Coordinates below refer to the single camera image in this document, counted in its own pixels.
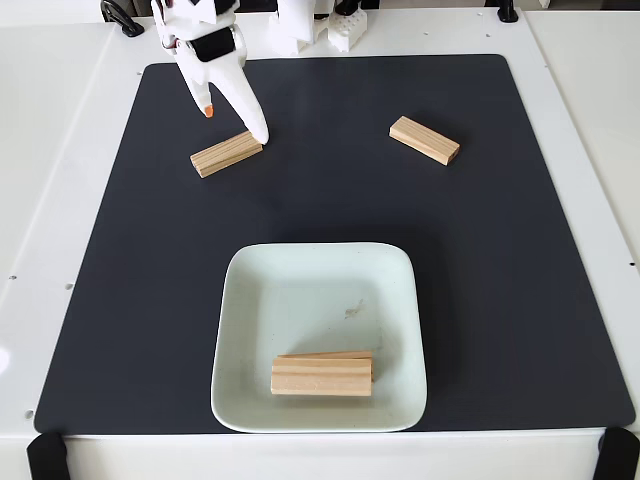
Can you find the grooved wooden block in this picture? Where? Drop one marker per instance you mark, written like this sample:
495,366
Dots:
220,157
424,140
320,380
325,355

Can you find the pale green square plate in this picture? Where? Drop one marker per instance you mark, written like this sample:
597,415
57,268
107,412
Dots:
300,290

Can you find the black table clamp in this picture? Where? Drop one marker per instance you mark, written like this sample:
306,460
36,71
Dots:
507,11
122,19

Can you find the black rubber mat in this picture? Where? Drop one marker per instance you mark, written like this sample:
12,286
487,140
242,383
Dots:
150,250

